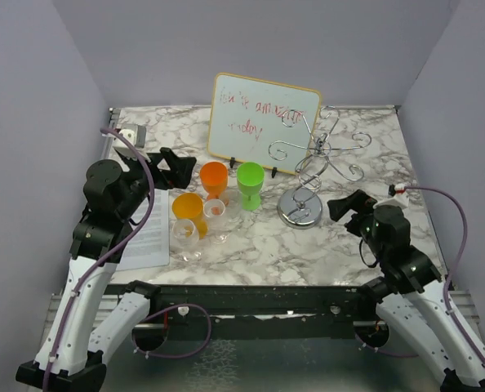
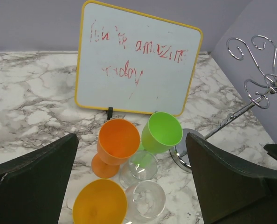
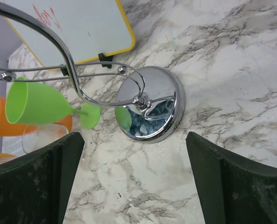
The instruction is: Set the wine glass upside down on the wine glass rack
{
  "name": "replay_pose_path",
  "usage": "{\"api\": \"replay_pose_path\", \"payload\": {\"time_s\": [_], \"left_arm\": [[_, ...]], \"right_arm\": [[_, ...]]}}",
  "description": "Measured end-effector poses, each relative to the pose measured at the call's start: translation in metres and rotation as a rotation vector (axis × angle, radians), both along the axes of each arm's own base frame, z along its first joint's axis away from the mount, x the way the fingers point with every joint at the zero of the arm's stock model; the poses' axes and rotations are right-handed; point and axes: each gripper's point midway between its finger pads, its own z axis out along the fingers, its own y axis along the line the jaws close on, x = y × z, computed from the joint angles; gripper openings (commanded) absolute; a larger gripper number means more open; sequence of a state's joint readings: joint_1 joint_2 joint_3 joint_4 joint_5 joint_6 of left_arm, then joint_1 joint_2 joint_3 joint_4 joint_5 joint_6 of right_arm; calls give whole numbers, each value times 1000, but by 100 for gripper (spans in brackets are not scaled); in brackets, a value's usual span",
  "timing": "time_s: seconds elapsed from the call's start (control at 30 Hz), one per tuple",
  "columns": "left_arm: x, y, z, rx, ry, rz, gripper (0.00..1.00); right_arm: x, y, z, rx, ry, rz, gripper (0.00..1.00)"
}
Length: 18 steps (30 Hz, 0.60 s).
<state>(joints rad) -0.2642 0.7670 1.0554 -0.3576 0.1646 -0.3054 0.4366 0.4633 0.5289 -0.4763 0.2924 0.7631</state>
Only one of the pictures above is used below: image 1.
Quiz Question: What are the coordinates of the orange wine glass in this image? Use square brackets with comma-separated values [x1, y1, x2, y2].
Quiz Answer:
[199, 161, 228, 200]

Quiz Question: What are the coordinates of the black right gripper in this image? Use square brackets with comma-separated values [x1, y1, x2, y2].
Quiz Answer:
[328, 188, 387, 261]

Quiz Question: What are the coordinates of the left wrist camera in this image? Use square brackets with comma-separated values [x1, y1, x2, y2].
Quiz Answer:
[112, 123, 148, 159]

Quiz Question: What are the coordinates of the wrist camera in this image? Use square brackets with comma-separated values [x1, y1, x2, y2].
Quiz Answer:
[373, 183, 409, 209]
[112, 123, 148, 159]

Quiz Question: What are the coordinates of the clear wine glass back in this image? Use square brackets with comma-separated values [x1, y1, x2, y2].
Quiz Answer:
[220, 188, 242, 222]

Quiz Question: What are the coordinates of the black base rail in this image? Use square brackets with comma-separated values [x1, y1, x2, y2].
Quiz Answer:
[103, 281, 394, 340]

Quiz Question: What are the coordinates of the green wine glass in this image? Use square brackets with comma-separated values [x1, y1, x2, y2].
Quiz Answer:
[237, 162, 265, 211]

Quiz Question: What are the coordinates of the chrome wine glass rack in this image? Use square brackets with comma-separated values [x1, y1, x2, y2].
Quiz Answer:
[268, 125, 372, 229]

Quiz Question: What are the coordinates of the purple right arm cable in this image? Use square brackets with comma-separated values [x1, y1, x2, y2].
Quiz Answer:
[401, 185, 485, 385]

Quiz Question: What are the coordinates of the clear wine glass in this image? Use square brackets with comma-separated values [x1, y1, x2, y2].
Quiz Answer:
[171, 219, 202, 261]
[220, 188, 242, 222]
[203, 198, 229, 243]

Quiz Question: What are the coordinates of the yellow framed whiteboard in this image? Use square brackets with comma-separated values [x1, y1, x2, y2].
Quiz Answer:
[207, 73, 322, 174]

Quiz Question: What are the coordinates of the clear wine glass front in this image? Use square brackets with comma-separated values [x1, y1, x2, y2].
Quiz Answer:
[171, 219, 202, 261]

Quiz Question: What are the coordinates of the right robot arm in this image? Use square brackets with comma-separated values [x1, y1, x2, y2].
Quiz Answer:
[327, 184, 485, 391]

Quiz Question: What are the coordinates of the printed paper sheet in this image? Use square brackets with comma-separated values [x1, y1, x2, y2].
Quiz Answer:
[117, 189, 170, 271]

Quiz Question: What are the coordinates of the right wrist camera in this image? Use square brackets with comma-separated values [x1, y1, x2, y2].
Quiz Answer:
[373, 183, 409, 209]

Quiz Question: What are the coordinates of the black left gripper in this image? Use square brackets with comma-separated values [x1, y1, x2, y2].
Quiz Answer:
[119, 146, 196, 220]

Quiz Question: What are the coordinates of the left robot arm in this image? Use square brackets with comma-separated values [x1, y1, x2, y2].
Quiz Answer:
[16, 147, 197, 391]

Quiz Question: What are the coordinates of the yellow-orange wine glass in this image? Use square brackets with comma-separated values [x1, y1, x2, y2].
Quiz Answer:
[172, 193, 208, 239]

